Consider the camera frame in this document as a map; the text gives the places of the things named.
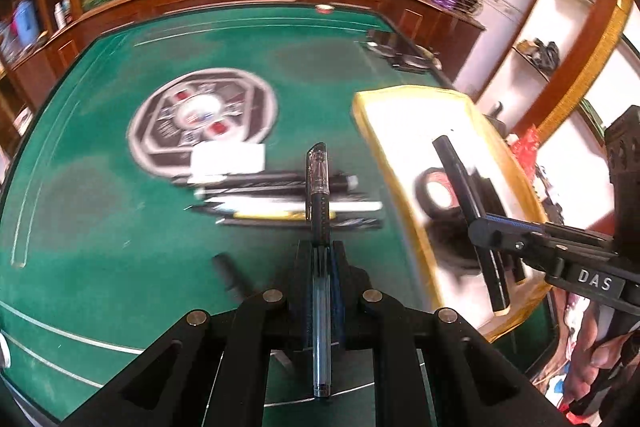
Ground thick black marker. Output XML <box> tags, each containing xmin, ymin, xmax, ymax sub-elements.
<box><xmin>433</xmin><ymin>135</ymin><xmax>511</xmax><ymax>315</ymax></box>

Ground clear black gel pen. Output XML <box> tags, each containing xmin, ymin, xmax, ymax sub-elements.
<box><xmin>306</xmin><ymin>142</ymin><xmax>332</xmax><ymax>400</ymax></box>

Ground right human hand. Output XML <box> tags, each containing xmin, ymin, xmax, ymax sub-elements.
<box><xmin>561</xmin><ymin>303</ymin><xmax>631</xmax><ymax>409</ymax></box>

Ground black yellow pen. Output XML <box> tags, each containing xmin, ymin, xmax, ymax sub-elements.
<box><xmin>214</xmin><ymin>212</ymin><xmax>383</xmax><ymax>230</ymax></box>

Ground white barrel pen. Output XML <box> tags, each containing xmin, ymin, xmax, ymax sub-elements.
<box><xmin>193</xmin><ymin>196</ymin><xmax>383</xmax><ymax>215</ymax></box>

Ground red plastic bag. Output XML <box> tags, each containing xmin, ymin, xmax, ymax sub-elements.
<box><xmin>508</xmin><ymin>126</ymin><xmax>540</xmax><ymax>170</ymax></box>

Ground black marker white cap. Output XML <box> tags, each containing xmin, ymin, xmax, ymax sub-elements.
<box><xmin>171</xmin><ymin>171</ymin><xmax>359</xmax><ymax>193</ymax></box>

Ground white pill bottle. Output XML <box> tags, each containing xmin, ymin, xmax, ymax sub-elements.
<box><xmin>190</xmin><ymin>141</ymin><xmax>266</xmax><ymax>182</ymax></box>

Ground black electrical tape roll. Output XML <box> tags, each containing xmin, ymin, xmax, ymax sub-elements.
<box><xmin>414</xmin><ymin>166</ymin><xmax>507</xmax><ymax>228</ymax></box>

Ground yellow-rimmed white tray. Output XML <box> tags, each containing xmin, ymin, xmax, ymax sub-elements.
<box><xmin>352</xmin><ymin>84</ymin><xmax>549</xmax><ymax>341</ymax></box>

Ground black-framed eyeglasses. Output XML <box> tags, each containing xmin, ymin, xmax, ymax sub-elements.
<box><xmin>362</xmin><ymin>40</ymin><xmax>442</xmax><ymax>74</ymax></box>

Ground small red white chip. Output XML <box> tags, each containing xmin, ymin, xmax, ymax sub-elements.
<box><xmin>314</xmin><ymin>4</ymin><xmax>334</xmax><ymax>14</ymax></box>

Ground blue water jug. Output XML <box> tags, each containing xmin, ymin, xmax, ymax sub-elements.
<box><xmin>13</xmin><ymin>0</ymin><xmax>40</xmax><ymax>46</ymax></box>

